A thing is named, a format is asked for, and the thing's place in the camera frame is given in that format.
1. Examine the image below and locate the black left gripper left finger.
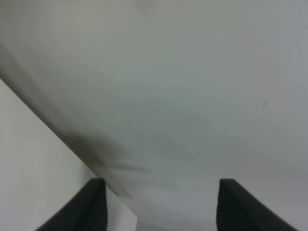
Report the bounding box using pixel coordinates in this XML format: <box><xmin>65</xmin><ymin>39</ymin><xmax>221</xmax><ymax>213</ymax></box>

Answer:
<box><xmin>37</xmin><ymin>178</ymin><xmax>107</xmax><ymax>231</ymax></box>

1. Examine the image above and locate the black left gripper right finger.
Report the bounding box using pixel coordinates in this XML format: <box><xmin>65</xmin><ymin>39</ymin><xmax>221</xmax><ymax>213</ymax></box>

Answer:
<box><xmin>216</xmin><ymin>179</ymin><xmax>295</xmax><ymax>231</ymax></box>

